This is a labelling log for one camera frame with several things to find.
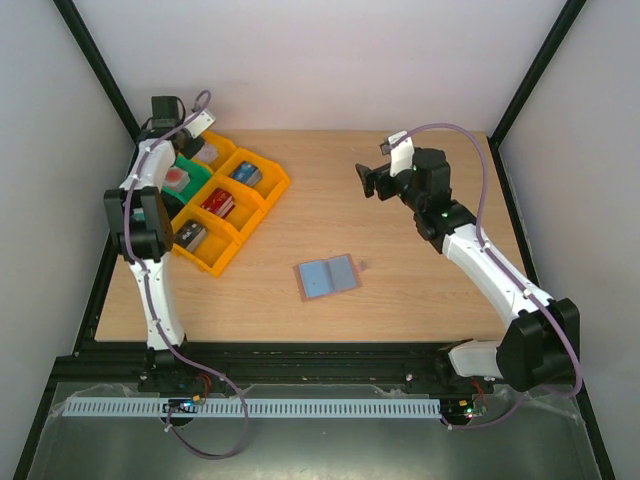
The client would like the pink leather card holder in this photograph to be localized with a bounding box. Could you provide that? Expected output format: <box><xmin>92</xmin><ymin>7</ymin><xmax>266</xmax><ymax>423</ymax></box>
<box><xmin>293</xmin><ymin>254</ymin><xmax>362</xmax><ymax>302</ymax></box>

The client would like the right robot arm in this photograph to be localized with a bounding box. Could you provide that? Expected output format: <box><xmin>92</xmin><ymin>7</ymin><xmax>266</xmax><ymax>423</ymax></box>
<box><xmin>355</xmin><ymin>148</ymin><xmax>579</xmax><ymax>392</ymax></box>

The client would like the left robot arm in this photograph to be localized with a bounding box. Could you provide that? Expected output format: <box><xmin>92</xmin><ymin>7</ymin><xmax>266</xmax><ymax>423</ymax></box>
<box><xmin>104</xmin><ymin>96</ymin><xmax>204</xmax><ymax>369</ymax></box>

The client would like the white card stack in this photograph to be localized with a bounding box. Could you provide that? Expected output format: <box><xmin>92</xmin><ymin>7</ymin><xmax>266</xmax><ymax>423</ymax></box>
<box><xmin>195</xmin><ymin>143</ymin><xmax>219</xmax><ymax>164</ymax></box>

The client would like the red-dot card stack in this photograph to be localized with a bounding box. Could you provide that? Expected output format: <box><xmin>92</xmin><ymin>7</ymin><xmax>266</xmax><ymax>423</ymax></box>
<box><xmin>163</xmin><ymin>167</ymin><xmax>190</xmax><ymax>194</ymax></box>

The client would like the yellow bin with red cards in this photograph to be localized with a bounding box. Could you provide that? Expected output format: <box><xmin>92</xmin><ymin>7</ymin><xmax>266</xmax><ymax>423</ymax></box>
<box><xmin>188</xmin><ymin>174</ymin><xmax>266</xmax><ymax>239</ymax></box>

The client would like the red card stack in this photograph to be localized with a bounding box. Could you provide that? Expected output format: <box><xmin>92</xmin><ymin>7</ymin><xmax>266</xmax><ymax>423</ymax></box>
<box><xmin>200</xmin><ymin>188</ymin><xmax>235</xmax><ymax>219</ymax></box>

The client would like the blue card stack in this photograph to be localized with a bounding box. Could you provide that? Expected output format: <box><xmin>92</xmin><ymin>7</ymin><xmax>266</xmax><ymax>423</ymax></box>
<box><xmin>230</xmin><ymin>161</ymin><xmax>262</xmax><ymax>188</ymax></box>

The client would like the teal card stack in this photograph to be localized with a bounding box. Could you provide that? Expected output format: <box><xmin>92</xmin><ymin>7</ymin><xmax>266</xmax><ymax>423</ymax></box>
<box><xmin>130</xmin><ymin>209</ymin><xmax>145</xmax><ymax>222</ymax></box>

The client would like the yellow bin with blue cards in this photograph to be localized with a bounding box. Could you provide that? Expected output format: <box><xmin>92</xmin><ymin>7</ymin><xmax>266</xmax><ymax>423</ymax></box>
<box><xmin>216</xmin><ymin>148</ymin><xmax>291</xmax><ymax>208</ymax></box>

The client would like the dark card stack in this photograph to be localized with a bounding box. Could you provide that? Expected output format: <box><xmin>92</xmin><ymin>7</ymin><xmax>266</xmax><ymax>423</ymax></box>
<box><xmin>174</xmin><ymin>220</ymin><xmax>207</xmax><ymax>253</ymax></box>

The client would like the green bin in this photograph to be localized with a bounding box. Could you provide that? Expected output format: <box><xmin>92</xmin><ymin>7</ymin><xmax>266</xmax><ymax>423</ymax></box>
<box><xmin>162</xmin><ymin>155</ymin><xmax>213</xmax><ymax>205</ymax></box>

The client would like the yellow bin far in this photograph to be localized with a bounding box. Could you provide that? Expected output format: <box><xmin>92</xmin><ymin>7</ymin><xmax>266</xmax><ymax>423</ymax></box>
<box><xmin>194</xmin><ymin>130</ymin><xmax>237</xmax><ymax>172</ymax></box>

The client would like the black bin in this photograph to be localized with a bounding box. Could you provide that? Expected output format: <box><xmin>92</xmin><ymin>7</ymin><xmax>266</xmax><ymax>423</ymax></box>
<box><xmin>160</xmin><ymin>191</ymin><xmax>186</xmax><ymax>232</ymax></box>

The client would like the yellow bin near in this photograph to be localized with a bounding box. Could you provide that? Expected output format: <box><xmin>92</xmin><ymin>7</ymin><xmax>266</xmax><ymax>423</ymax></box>
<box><xmin>171</xmin><ymin>205</ymin><xmax>241</xmax><ymax>277</ymax></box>

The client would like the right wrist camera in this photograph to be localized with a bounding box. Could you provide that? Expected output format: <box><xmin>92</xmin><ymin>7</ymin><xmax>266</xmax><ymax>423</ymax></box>
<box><xmin>381</xmin><ymin>130</ymin><xmax>415</xmax><ymax>177</ymax></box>

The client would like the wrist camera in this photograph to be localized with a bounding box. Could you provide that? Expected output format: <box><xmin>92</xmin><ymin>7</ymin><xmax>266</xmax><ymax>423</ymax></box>
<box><xmin>381</xmin><ymin>130</ymin><xmax>415</xmax><ymax>177</ymax></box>
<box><xmin>185</xmin><ymin>109</ymin><xmax>216</xmax><ymax>138</ymax></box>

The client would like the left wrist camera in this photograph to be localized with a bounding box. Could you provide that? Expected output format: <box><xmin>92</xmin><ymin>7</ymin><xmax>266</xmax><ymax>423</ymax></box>
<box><xmin>185</xmin><ymin>109</ymin><xmax>216</xmax><ymax>138</ymax></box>

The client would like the black aluminium frame rail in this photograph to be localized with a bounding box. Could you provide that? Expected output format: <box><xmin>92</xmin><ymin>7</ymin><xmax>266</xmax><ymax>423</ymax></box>
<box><xmin>49</xmin><ymin>342</ymin><xmax>584</xmax><ymax>384</ymax></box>

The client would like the slotted cable duct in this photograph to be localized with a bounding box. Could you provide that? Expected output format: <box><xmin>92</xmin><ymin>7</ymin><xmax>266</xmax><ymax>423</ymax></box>
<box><xmin>62</xmin><ymin>397</ymin><xmax>441</xmax><ymax>419</ymax></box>

